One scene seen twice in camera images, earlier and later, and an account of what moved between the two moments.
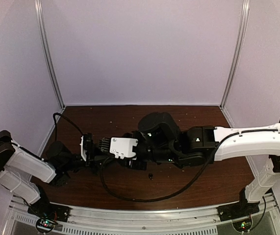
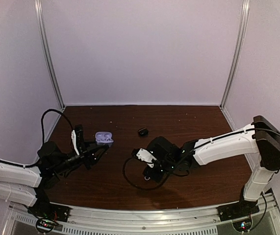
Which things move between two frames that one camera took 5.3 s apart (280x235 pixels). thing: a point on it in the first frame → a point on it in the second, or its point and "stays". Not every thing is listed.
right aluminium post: [245, 15] stays
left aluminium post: [38, 3] stays
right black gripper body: [126, 162] → [166, 166]
